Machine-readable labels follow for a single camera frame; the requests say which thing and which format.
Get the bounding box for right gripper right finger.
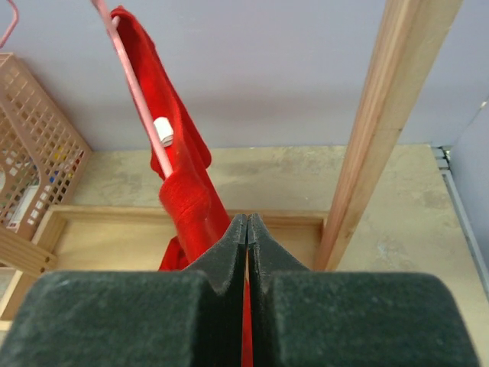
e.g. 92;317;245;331
247;214;479;366

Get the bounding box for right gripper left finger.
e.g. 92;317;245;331
1;214;247;366

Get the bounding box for red t shirt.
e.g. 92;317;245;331
110;7;253;366

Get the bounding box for pink wire hanger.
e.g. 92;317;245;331
0;0;20;49
91;0;173;177

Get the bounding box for wooden clothes rack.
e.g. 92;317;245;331
1;1;461;330

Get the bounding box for peach desk file organizer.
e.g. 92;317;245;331
0;52;93;242

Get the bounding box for papers in organizer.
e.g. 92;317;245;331
1;148;85;238

